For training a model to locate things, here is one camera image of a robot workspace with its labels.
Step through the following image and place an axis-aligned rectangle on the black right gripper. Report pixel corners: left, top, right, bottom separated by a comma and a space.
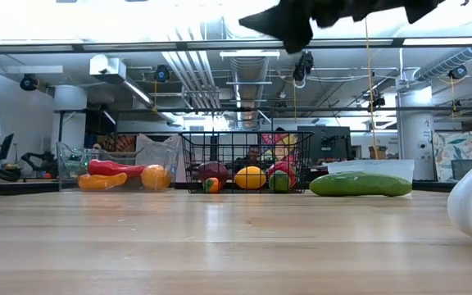
238, 0, 442, 54

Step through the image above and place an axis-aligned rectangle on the glossy red round fruit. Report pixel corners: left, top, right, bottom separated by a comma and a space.
265, 160, 298, 188

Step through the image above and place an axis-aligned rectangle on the yellow lemon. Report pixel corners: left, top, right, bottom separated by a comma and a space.
234, 165, 268, 191

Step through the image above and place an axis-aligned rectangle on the green lime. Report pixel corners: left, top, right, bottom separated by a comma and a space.
267, 170, 291, 193

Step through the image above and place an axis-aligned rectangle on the dark red fruit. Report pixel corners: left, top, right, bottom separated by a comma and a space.
197, 161, 229, 188

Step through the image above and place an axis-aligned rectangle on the green cucumber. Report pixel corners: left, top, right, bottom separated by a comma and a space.
308, 170, 413, 198

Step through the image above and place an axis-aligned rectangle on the small orange-red leafy fruit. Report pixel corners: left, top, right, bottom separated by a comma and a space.
202, 176, 221, 194

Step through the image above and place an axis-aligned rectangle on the orange bumpy vegetable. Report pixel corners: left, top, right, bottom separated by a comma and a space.
140, 163, 172, 192

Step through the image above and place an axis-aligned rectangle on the long red pepper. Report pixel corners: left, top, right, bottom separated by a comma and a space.
87, 158, 147, 179

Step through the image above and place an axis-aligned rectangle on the long orange pepper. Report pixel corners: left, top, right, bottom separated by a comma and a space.
77, 171, 129, 192

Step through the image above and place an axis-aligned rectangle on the white ceiling light bar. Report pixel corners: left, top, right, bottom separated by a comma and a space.
219, 49, 281, 59

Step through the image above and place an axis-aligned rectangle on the colourful painting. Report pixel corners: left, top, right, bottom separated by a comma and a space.
259, 131, 299, 165

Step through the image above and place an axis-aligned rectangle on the dark grey monitor back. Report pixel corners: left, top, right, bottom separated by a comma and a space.
296, 125, 352, 166

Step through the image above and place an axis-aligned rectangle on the cardboard box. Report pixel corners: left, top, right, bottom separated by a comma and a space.
367, 145, 388, 161

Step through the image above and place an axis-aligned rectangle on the small clear plastic container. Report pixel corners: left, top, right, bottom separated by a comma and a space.
325, 158, 416, 184

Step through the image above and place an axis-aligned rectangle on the white pillar with number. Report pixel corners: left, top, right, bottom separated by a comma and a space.
395, 85, 437, 182

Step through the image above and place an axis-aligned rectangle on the white ceiling unit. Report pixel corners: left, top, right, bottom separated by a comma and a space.
88, 54, 128, 86

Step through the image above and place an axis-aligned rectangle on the leaf patterned panel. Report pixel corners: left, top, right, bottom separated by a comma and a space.
431, 129, 472, 184

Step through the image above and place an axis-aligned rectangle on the plain white pillar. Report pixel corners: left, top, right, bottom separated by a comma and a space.
50, 84, 89, 159

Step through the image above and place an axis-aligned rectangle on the large clear plastic bin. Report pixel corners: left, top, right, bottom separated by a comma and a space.
57, 141, 180, 193

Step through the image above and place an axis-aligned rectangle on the black tilted monitor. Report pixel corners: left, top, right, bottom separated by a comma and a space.
0, 132, 16, 161

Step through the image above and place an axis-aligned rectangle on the black cord reel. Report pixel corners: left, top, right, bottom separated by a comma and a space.
292, 51, 315, 89
153, 64, 171, 84
366, 88, 387, 114
18, 73, 41, 93
447, 64, 469, 81

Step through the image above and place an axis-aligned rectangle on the silver ceiling duct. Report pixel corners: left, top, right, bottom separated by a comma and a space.
229, 56, 270, 129

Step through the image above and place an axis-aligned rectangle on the yellow hanging cord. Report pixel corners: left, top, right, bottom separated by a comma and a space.
361, 16, 380, 161

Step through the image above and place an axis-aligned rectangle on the black wire basket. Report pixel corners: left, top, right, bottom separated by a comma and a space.
178, 129, 315, 194

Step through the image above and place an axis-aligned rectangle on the ribbed silver duct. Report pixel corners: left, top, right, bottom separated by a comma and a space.
412, 45, 472, 82

